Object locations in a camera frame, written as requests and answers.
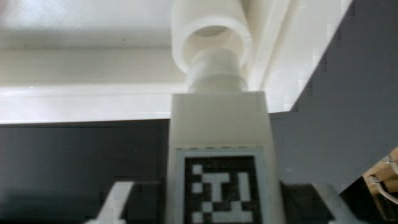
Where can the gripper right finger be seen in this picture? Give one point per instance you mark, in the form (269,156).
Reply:
(343,216)

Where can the white square table top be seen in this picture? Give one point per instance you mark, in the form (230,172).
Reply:
(95,53)

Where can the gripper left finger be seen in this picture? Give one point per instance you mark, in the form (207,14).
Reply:
(111,212)

